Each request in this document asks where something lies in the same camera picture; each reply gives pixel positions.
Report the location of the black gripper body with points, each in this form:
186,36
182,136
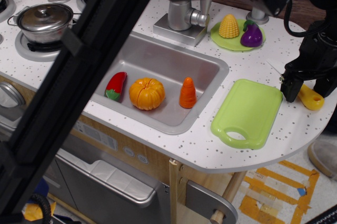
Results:
317,53

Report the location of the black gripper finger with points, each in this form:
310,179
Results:
290,87
325,86

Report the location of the yellow handled toy knife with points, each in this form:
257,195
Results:
309,98

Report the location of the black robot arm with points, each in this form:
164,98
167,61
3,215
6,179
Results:
88,50

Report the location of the green cutting board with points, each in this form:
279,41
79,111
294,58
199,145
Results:
246,117

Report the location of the purple toy eggplant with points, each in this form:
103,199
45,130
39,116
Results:
252,36

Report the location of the grey slipper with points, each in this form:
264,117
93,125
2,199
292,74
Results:
323,156

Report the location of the green plate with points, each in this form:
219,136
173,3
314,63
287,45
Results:
233,44

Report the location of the silver support pole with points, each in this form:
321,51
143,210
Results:
257,16

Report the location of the yellow toy corn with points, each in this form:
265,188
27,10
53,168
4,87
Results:
229,27

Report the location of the orange toy carrot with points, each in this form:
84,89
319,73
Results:
188,96

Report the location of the silver toy faucet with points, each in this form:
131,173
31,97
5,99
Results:
183,23

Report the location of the silver sink basin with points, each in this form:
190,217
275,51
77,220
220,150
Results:
143,56

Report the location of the orange toy pumpkin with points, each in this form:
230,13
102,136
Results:
146,93

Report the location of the red toy chili pepper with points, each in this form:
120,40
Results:
114,87

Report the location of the grey dishwasher door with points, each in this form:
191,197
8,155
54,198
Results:
108,190

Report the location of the steel pot with lid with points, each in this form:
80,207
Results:
43,23

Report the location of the front stove burner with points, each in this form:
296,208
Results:
35,51

